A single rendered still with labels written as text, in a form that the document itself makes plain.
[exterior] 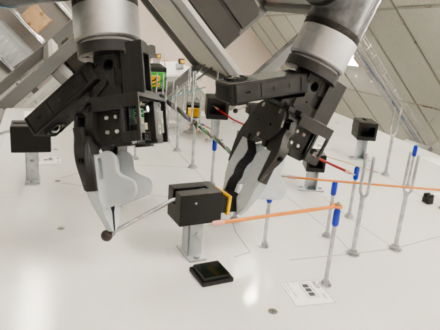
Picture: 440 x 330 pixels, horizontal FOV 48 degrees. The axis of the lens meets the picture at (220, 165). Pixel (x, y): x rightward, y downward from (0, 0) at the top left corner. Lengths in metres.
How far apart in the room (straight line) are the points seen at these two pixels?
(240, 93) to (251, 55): 7.92
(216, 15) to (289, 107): 1.05
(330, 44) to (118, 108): 0.27
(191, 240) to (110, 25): 0.27
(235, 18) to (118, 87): 1.13
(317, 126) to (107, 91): 0.26
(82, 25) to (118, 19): 0.04
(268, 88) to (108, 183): 0.22
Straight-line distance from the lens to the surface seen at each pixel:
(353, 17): 0.64
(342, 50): 0.64
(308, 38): 0.63
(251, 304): 0.56
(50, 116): 0.61
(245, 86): 0.58
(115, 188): 0.56
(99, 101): 0.56
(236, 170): 0.65
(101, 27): 0.57
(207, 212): 0.61
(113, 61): 0.58
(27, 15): 7.50
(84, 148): 0.55
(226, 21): 1.65
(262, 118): 0.64
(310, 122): 0.63
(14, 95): 1.50
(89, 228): 0.71
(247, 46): 8.47
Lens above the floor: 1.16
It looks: 2 degrees up
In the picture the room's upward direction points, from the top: 48 degrees clockwise
